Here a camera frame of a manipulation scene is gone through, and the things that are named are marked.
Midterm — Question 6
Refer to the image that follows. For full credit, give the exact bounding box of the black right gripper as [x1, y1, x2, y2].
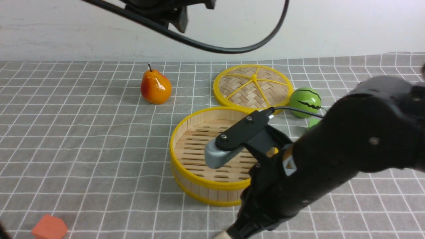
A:
[226, 125, 297, 239]

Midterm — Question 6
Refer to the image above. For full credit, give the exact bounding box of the white toy dumpling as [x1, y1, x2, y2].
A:
[213, 231, 232, 239]

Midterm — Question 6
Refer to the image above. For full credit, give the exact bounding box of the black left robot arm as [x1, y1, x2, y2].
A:
[121, 0, 216, 33]

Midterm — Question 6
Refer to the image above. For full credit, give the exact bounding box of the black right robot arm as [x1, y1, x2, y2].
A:
[218, 75, 424, 239]

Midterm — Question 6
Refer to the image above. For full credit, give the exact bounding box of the bamboo steamer tray yellow rim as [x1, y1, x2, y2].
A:
[170, 107, 256, 207]

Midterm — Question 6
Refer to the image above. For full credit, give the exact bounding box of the yellow woven steamer lid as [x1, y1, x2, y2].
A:
[212, 64, 294, 111]

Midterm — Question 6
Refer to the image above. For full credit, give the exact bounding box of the green wooden cube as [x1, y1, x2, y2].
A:
[307, 118, 321, 130]

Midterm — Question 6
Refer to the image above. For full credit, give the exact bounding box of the green toy watermelon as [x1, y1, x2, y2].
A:
[288, 87, 322, 114]

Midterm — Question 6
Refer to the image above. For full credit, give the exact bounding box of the orange yellow toy pear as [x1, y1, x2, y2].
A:
[140, 64, 172, 105]

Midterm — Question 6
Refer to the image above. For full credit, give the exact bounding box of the grey checkered tablecloth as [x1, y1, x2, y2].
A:
[0, 52, 425, 239]

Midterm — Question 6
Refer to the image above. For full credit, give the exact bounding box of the orange wooden block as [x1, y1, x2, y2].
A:
[31, 214, 68, 239]

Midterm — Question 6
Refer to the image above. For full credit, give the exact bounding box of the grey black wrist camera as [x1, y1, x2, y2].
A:
[204, 107, 275, 169]

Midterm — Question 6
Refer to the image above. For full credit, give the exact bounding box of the thin black camera cable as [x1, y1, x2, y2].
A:
[271, 106, 326, 119]

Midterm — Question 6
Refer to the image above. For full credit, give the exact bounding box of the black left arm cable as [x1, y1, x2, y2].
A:
[80, 0, 290, 54]

